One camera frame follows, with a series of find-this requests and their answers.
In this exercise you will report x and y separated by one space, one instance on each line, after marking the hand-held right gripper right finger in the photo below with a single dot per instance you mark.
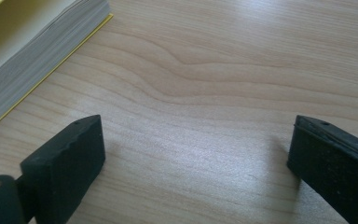
335 168

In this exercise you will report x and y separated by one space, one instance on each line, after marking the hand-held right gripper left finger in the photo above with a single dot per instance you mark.
62 168

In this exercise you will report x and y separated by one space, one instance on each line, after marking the yellow book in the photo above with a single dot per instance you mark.
28 53

